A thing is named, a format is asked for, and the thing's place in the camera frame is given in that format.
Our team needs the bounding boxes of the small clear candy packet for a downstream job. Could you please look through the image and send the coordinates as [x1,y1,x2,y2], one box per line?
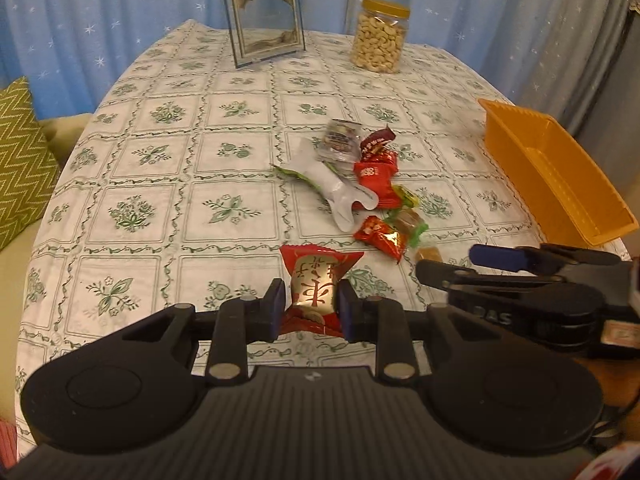
[416,245,442,262]

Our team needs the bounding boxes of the white green snack bag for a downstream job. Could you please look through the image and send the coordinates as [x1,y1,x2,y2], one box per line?
[273,139,378,232]

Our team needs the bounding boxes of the green zigzag cushion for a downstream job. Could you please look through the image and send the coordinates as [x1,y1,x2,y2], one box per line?
[0,77,61,247]

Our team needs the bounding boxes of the grey curtain with lace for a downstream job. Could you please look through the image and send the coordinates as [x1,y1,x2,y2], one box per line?
[519,0,640,181]

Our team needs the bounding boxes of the dark red candy wrapper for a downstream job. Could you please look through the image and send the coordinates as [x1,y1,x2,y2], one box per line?
[360,126,396,160]

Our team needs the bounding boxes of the clear mixed nuts packet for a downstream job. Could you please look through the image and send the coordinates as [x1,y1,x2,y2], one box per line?
[317,119,362,164]

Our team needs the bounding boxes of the beige sofa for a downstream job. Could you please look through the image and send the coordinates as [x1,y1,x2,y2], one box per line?
[0,113,92,425]

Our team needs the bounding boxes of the yellow green snack packet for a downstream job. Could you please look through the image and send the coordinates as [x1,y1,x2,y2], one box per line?
[392,184,420,208]

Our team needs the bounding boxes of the sand art picture frame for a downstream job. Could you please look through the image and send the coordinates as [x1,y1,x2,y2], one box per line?
[224,0,306,68]

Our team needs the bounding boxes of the floral white tablecloth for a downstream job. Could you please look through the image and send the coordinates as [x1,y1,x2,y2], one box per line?
[13,18,633,461]

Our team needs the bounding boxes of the yellow plastic tray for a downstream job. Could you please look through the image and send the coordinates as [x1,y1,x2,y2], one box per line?
[478,99,639,248]

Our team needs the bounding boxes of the small red gold packet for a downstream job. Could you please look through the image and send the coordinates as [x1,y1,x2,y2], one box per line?
[352,214,408,263]

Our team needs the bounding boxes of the blue star curtain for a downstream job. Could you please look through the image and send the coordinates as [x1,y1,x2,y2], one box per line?
[0,0,640,131]

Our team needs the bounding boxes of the cashew nut jar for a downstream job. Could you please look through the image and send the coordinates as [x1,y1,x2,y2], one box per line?
[350,0,410,74]

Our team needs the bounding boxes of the green candy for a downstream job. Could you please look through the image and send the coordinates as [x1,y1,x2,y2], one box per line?
[385,206,428,248]

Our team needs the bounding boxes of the red gold snack packet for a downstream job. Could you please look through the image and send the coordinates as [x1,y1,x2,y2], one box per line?
[280,244,364,337]

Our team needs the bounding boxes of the large red snack packet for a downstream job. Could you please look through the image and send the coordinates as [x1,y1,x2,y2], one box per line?
[354,150,402,209]

